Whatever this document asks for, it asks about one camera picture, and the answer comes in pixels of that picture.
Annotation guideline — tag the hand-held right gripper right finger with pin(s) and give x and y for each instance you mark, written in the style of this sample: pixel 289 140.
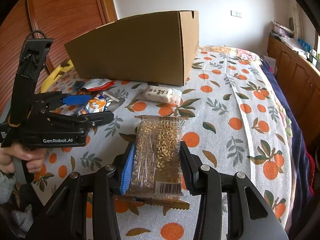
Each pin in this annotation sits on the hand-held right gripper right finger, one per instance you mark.
pixel 186 170

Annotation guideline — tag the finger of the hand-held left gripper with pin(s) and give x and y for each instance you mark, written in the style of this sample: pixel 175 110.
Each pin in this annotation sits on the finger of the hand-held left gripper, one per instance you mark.
pixel 97 120
pixel 77 100

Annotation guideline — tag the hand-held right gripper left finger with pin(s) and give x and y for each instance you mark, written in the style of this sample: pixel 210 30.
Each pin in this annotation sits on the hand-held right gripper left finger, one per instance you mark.
pixel 127 170

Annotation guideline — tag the orange white snack packet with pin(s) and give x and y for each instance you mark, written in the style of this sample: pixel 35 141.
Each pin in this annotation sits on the orange white snack packet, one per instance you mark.
pixel 94 105

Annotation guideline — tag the silver snack packet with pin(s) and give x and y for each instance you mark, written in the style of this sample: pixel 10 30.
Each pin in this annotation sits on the silver snack packet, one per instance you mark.
pixel 113 102

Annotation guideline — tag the red white snack packet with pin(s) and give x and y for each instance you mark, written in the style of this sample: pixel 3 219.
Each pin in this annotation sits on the red white snack packet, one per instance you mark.
pixel 98 83

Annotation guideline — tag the sesame bar packet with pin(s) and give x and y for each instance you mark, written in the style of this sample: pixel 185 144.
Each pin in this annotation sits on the sesame bar packet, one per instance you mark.
pixel 160 152

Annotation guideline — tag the white nougat packet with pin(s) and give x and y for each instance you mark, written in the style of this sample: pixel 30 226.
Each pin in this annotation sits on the white nougat packet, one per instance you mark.
pixel 160 94

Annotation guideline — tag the cardboard box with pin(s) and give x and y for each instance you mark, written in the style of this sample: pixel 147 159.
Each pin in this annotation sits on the cardboard box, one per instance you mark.
pixel 135 52

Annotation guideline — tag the person's left hand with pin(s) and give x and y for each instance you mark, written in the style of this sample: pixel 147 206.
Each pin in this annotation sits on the person's left hand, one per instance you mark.
pixel 35 163

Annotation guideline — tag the yellow plush toy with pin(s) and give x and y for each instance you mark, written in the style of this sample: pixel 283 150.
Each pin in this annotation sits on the yellow plush toy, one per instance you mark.
pixel 53 78

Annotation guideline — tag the orange print tablecloth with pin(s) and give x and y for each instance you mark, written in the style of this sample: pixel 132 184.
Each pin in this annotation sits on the orange print tablecloth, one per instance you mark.
pixel 225 130

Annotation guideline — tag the wooden slatted wardrobe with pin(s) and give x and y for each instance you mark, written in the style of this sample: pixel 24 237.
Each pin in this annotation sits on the wooden slatted wardrobe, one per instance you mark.
pixel 62 12

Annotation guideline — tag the navy blanket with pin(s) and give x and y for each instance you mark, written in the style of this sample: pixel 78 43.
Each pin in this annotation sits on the navy blanket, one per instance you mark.
pixel 298 135

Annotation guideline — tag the floral blanket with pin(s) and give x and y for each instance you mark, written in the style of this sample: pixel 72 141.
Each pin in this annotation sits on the floral blanket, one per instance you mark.
pixel 240 53

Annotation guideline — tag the white paper bag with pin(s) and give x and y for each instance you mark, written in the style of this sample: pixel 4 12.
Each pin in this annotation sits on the white paper bag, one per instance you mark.
pixel 269 63

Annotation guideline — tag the low wooden cabinet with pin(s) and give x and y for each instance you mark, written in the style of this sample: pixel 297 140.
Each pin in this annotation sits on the low wooden cabinet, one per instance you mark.
pixel 295 75

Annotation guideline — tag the clear plastic bags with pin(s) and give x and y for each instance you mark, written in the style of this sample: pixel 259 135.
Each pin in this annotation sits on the clear plastic bags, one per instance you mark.
pixel 295 46

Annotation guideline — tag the row of blue bottles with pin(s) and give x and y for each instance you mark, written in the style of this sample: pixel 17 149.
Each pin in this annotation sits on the row of blue bottles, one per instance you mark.
pixel 304 45

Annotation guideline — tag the pale curtain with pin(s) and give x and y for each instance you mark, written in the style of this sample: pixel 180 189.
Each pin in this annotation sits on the pale curtain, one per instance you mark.
pixel 296 15

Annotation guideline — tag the white wall switch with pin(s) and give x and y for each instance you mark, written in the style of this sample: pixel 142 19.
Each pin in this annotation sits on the white wall switch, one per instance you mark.
pixel 236 13

